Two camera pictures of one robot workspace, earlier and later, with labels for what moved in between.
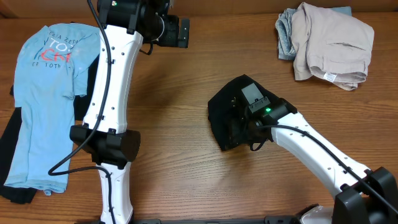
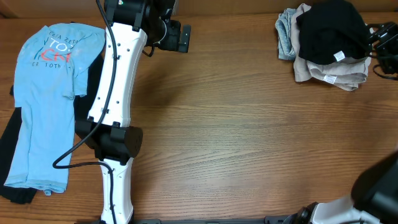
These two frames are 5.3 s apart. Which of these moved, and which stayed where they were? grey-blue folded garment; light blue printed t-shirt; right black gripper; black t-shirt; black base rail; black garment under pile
Moved: right black gripper; black t-shirt
Stayed: grey-blue folded garment; black base rail; black garment under pile; light blue printed t-shirt
